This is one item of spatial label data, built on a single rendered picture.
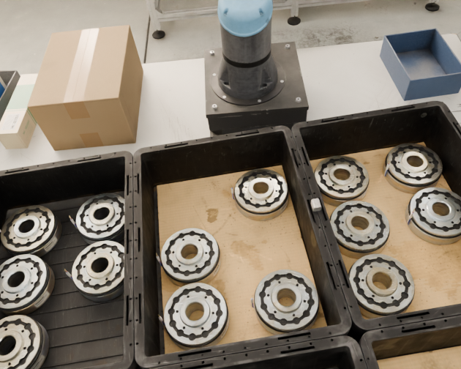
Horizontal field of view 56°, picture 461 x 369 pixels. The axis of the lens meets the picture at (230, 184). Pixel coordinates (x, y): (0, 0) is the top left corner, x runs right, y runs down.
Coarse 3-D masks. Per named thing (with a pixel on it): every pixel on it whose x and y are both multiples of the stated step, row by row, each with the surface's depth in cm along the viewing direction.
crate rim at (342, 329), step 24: (168, 144) 81; (192, 144) 80; (288, 144) 79; (312, 216) 71; (144, 288) 64; (336, 288) 62; (144, 312) 62; (144, 336) 60; (288, 336) 58; (312, 336) 58; (336, 336) 58; (144, 360) 58; (168, 360) 57; (192, 360) 57
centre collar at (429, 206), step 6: (432, 198) 76; (438, 198) 76; (444, 198) 76; (432, 204) 76; (444, 204) 76; (450, 204) 75; (426, 210) 76; (432, 210) 75; (450, 210) 75; (432, 216) 74; (438, 216) 74; (444, 216) 74; (450, 216) 74
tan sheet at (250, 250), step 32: (160, 192) 87; (192, 192) 86; (224, 192) 86; (288, 192) 84; (160, 224) 82; (192, 224) 82; (224, 224) 81; (256, 224) 81; (288, 224) 80; (160, 256) 78; (192, 256) 78; (224, 256) 77; (256, 256) 77; (288, 256) 76; (224, 288) 73; (192, 320) 71; (256, 320) 70; (320, 320) 69
